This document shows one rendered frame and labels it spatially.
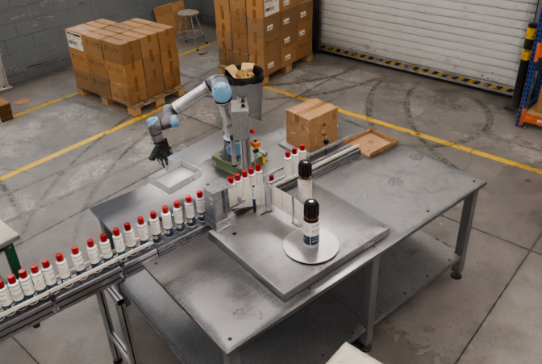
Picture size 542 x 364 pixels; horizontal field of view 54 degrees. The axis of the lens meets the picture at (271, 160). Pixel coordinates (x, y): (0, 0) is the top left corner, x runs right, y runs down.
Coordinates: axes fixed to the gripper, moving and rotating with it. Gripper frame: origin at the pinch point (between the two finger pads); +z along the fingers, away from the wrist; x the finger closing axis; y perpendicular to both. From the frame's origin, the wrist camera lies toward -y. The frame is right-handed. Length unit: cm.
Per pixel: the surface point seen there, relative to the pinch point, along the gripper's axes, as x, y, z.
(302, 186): -87, 27, 17
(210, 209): -57, -20, 10
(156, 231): -40, -47, 11
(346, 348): -151, -44, 55
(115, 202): 21.3, -29.4, 10.6
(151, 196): 7.3, -12.1, 14.0
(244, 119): -64, 18, -30
